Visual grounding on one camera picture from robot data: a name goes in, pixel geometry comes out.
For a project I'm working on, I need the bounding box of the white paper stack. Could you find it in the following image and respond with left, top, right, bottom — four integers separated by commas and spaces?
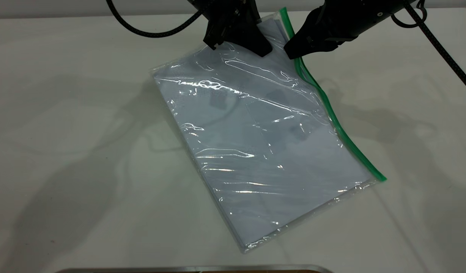
154, 19, 371, 249

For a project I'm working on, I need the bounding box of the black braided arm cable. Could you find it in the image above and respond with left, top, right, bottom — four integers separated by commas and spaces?
392, 0, 466, 96
106, 0, 203, 38

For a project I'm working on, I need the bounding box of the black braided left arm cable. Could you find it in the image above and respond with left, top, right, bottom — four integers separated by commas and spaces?
106, 0, 203, 38

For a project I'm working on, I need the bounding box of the clear plastic zip bag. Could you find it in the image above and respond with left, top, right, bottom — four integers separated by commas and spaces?
151, 7, 387, 254

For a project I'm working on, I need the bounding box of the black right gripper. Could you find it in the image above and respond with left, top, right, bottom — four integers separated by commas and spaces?
284, 0, 408, 59

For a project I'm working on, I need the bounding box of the metal table edge trim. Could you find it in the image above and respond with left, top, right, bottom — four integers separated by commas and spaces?
55, 264, 334, 273

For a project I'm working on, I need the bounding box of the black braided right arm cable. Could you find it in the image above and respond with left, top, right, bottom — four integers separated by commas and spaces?
392, 0, 466, 96

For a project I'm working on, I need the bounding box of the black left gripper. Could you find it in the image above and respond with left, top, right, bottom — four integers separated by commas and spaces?
187, 0, 273, 57

